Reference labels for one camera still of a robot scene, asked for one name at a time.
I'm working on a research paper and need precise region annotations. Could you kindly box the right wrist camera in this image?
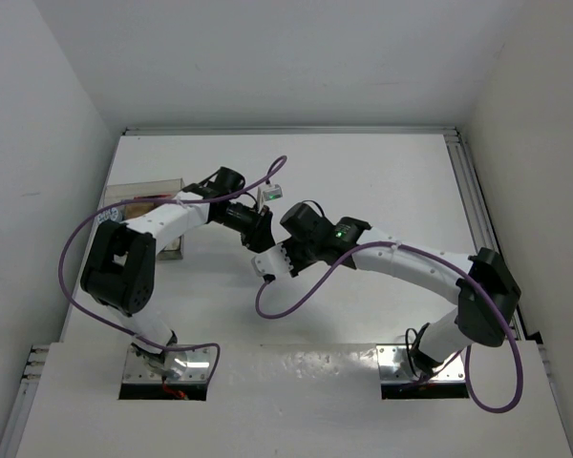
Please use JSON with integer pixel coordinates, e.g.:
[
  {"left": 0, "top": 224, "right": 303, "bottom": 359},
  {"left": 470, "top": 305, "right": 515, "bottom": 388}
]
[{"left": 251, "top": 243, "right": 293, "bottom": 282}]

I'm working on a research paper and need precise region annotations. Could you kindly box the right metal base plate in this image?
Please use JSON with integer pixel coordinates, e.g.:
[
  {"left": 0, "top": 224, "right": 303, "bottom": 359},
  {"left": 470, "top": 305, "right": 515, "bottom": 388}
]
[{"left": 376, "top": 343, "right": 465, "bottom": 385}]

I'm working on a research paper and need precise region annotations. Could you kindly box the black cable on base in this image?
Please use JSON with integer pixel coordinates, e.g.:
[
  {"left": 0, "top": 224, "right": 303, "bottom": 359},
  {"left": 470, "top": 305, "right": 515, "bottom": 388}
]
[{"left": 404, "top": 326, "right": 424, "bottom": 378}]

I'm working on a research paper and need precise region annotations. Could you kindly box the clear acrylic organizer box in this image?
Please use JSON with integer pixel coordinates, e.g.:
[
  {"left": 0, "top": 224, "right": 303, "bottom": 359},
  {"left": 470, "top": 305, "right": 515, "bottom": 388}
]
[{"left": 104, "top": 177, "right": 186, "bottom": 261}]

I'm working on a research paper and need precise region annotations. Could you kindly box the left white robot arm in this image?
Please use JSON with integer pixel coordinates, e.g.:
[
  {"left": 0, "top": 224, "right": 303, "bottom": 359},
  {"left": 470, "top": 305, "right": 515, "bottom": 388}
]
[{"left": 80, "top": 167, "right": 274, "bottom": 375}]

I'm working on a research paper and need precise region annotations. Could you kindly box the metal base plate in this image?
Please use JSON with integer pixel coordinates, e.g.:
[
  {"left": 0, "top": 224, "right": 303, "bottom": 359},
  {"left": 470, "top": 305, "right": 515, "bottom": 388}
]
[
  {"left": 376, "top": 343, "right": 465, "bottom": 385},
  {"left": 122, "top": 345, "right": 212, "bottom": 385}
]

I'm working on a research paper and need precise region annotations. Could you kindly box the aluminium frame rail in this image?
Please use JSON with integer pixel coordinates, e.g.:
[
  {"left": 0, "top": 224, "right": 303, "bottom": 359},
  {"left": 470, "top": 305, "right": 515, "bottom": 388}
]
[{"left": 121, "top": 126, "right": 458, "bottom": 137}]

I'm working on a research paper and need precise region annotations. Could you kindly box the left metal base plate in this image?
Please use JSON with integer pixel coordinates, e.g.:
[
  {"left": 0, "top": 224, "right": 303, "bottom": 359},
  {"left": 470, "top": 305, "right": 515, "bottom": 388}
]
[{"left": 122, "top": 345, "right": 212, "bottom": 385}]

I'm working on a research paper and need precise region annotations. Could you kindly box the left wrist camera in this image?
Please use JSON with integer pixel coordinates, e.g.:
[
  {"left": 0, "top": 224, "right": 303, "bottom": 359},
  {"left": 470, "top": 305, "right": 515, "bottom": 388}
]
[{"left": 257, "top": 183, "right": 284, "bottom": 207}]

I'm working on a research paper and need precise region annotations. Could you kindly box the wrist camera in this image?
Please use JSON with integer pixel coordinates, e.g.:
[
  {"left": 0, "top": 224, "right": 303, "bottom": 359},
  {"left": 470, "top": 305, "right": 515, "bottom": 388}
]
[
  {"left": 251, "top": 243, "right": 293, "bottom": 282},
  {"left": 257, "top": 183, "right": 284, "bottom": 207}
]

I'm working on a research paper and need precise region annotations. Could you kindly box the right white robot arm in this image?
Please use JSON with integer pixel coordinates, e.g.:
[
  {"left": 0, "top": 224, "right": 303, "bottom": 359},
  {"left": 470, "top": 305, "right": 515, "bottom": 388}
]
[{"left": 280, "top": 203, "right": 521, "bottom": 375}]

